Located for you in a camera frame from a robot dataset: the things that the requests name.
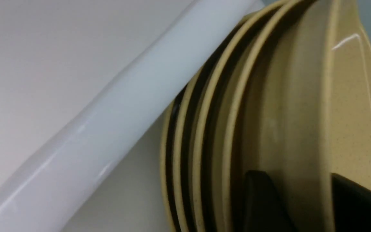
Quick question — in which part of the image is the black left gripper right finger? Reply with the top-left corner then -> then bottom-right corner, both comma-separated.
331,173 -> 371,232

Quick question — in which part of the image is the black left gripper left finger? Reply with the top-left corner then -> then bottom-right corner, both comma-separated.
243,171 -> 297,232

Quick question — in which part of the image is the middle stacked tan bowl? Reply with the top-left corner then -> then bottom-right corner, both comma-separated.
173,0 -> 302,232

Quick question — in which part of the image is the large white plastic tub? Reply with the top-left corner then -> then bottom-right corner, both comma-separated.
0,0 -> 258,232

